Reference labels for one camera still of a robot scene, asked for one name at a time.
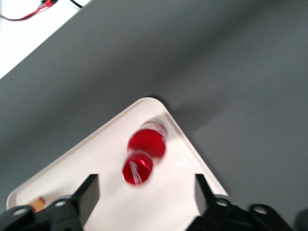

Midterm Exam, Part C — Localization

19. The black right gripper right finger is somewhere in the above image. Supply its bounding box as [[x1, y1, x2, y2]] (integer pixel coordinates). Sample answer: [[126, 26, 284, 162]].
[[192, 173, 251, 231]]

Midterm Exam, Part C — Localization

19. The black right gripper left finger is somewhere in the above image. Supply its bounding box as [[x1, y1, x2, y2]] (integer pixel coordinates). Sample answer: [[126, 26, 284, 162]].
[[45, 174, 100, 231]]

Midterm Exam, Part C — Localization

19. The red coke bottle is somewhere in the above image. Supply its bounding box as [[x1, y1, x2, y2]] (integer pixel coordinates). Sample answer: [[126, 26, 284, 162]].
[[121, 119, 168, 186]]

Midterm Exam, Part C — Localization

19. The beige plastic tray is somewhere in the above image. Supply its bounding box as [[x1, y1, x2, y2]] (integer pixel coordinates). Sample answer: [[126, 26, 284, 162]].
[[6, 96, 230, 231]]

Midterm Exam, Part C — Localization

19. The red cookie box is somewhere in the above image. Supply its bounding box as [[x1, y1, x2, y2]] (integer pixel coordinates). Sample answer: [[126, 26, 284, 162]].
[[29, 196, 46, 213]]

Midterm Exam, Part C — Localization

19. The red cable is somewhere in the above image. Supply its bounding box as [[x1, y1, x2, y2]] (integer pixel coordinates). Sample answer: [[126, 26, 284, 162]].
[[0, 0, 53, 22]]

